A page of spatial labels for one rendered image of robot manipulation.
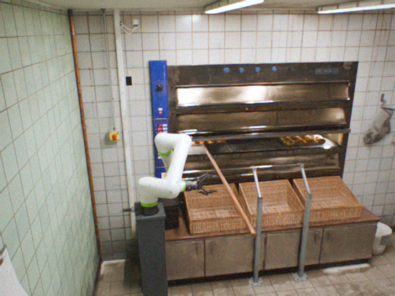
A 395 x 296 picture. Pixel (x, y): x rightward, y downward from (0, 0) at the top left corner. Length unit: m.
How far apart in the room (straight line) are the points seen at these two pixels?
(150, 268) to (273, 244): 1.41
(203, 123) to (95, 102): 1.06
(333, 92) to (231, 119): 1.10
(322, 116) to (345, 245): 1.35
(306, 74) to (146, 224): 2.21
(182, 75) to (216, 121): 0.57
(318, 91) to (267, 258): 1.78
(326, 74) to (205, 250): 2.14
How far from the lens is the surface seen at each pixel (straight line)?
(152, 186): 2.36
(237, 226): 3.45
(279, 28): 3.56
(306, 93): 3.74
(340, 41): 3.83
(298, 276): 3.91
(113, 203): 3.76
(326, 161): 4.08
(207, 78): 3.42
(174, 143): 2.57
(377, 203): 4.68
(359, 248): 4.11
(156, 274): 2.73
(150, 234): 2.52
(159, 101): 3.35
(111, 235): 3.95
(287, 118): 3.72
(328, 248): 3.91
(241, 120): 3.56
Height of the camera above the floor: 2.42
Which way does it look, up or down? 20 degrees down
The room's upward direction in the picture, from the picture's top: 1 degrees counter-clockwise
